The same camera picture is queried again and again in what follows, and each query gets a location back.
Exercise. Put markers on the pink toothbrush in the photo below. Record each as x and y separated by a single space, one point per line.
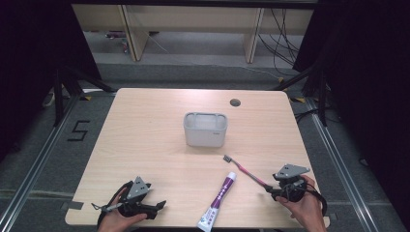
245 171

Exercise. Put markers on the grey tape piece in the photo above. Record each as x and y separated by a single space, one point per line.
74 205

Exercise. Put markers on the small colourful clutter under desk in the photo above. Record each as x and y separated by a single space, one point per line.
124 45

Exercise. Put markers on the person's right hand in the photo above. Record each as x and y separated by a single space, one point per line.
307 211

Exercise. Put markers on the aluminium floor rail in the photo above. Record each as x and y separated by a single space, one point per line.
338 164
35 167

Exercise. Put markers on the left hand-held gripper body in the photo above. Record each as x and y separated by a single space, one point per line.
138 190

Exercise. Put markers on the grey toothbrush holder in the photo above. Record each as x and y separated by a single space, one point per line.
204 135

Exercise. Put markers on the black metal stand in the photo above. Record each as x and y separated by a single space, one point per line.
322 96
59 96

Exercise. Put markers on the purple white toothpaste tube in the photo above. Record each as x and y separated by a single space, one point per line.
219 199

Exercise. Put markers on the yellow floor tape piece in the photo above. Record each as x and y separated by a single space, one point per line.
298 100
85 98

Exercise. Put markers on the person's left hand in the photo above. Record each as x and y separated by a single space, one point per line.
112 220

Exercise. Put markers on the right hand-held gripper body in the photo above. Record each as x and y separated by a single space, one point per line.
291 172

